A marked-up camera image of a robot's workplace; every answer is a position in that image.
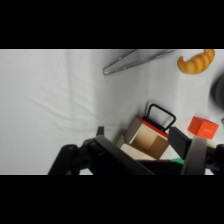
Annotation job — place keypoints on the green block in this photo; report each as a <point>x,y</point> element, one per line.
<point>178,161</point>

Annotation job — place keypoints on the metal kitchen tongs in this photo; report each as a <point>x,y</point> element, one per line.
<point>133,62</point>

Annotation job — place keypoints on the dark round bowl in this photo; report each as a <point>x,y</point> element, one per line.
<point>218,91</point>

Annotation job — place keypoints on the orange cube block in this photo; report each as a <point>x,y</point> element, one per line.
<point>202,127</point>

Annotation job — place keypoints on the light wooden drawer cabinet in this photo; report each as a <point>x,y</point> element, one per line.
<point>128,150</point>

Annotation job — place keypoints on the toy croissant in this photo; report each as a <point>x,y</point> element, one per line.
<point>196,62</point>

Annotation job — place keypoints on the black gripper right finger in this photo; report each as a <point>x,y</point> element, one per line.
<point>195,156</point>

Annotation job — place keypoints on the wooden drawer with red front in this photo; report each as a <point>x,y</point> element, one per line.
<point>150,136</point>

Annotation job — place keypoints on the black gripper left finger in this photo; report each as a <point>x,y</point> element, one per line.
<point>110,156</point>

